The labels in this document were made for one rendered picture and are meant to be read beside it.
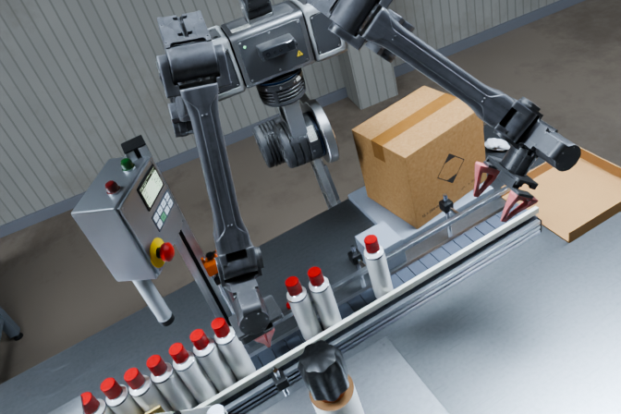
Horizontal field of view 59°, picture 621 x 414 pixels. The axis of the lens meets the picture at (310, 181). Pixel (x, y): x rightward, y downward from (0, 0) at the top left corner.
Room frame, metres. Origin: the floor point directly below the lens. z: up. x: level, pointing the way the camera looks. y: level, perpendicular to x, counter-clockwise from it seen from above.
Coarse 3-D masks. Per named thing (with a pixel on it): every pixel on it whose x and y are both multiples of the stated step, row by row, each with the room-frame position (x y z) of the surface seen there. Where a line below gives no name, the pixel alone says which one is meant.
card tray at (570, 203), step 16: (592, 160) 1.23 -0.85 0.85; (544, 176) 1.25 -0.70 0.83; (560, 176) 1.22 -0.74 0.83; (576, 176) 1.20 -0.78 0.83; (592, 176) 1.18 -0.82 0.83; (608, 176) 1.16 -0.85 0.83; (544, 192) 1.18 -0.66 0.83; (560, 192) 1.16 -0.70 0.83; (576, 192) 1.14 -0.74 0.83; (592, 192) 1.12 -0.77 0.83; (608, 192) 1.10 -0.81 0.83; (528, 208) 1.13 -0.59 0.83; (544, 208) 1.11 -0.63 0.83; (560, 208) 1.10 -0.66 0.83; (576, 208) 1.08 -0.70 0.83; (592, 208) 1.06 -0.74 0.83; (608, 208) 1.01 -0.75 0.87; (544, 224) 1.06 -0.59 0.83; (560, 224) 1.04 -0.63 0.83; (576, 224) 1.02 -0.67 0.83; (592, 224) 0.99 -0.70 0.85
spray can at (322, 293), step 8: (312, 272) 0.90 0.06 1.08; (320, 272) 0.90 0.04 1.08; (312, 280) 0.89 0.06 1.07; (320, 280) 0.89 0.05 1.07; (328, 280) 0.91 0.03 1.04; (312, 288) 0.89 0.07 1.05; (320, 288) 0.88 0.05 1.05; (328, 288) 0.89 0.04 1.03; (312, 296) 0.89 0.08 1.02; (320, 296) 0.88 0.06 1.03; (328, 296) 0.88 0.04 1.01; (320, 304) 0.88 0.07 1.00; (328, 304) 0.88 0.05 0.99; (336, 304) 0.90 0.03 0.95; (320, 312) 0.89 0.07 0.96; (328, 312) 0.88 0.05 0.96; (336, 312) 0.89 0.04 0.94; (328, 320) 0.88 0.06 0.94; (336, 320) 0.88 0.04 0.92
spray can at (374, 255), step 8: (368, 240) 0.95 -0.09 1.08; (376, 240) 0.94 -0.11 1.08; (368, 248) 0.94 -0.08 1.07; (376, 248) 0.94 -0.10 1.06; (368, 256) 0.94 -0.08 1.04; (376, 256) 0.93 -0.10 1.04; (384, 256) 0.94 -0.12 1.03; (368, 264) 0.94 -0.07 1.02; (376, 264) 0.93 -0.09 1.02; (384, 264) 0.93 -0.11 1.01; (376, 272) 0.93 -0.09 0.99; (384, 272) 0.93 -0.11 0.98; (376, 280) 0.93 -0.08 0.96; (384, 280) 0.93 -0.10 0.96; (376, 288) 0.93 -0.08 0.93; (384, 288) 0.93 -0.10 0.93; (392, 288) 0.94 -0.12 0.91; (376, 296) 0.94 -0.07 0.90
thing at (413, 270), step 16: (512, 208) 1.11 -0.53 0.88; (480, 224) 1.09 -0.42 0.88; (496, 224) 1.07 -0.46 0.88; (464, 240) 1.05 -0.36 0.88; (496, 240) 1.01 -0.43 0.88; (432, 256) 1.03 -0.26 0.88; (448, 256) 1.01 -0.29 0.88; (400, 272) 1.01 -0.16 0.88; (416, 272) 0.99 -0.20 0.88; (416, 288) 0.94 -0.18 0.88; (352, 304) 0.95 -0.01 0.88; (368, 304) 0.93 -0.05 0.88; (320, 320) 0.93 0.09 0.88; (288, 336) 0.91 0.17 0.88; (336, 336) 0.87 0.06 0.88; (272, 352) 0.88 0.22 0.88; (256, 368) 0.85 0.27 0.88; (256, 384) 0.80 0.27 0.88
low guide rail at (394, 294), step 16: (512, 224) 1.02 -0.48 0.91; (480, 240) 1.00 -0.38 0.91; (464, 256) 0.97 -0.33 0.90; (432, 272) 0.95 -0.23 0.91; (400, 288) 0.92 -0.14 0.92; (384, 304) 0.90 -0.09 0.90; (352, 320) 0.88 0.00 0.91; (320, 336) 0.86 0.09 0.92; (288, 352) 0.84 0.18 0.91; (240, 384) 0.79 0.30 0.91; (208, 400) 0.78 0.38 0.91; (224, 400) 0.78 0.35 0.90
